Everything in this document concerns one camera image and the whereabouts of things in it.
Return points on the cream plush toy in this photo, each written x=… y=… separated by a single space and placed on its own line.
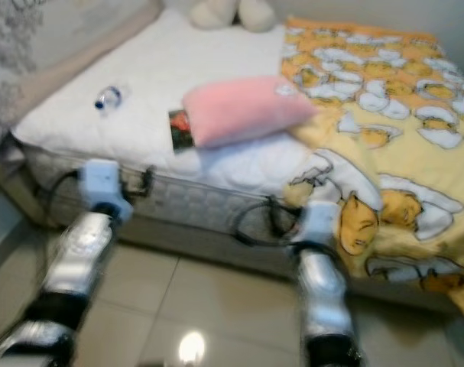
x=216 y=14

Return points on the dark picture cover book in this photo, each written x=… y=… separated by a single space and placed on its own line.
x=180 y=131

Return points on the clear plastic water bottle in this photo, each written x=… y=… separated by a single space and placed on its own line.
x=107 y=99

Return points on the pink fluffy pillow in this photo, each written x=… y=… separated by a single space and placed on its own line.
x=243 y=111

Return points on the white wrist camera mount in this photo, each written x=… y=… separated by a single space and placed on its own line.
x=317 y=223
x=100 y=180

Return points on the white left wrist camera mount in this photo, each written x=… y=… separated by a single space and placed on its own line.
x=100 y=180

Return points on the yellow cartoon print blanket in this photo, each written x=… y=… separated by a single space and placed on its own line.
x=400 y=153

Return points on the grey bed base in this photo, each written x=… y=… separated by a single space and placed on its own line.
x=209 y=245

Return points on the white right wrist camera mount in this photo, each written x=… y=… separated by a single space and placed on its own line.
x=317 y=223

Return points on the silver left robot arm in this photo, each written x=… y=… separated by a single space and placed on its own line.
x=82 y=260

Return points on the white quilted mattress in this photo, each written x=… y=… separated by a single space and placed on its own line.
x=201 y=61

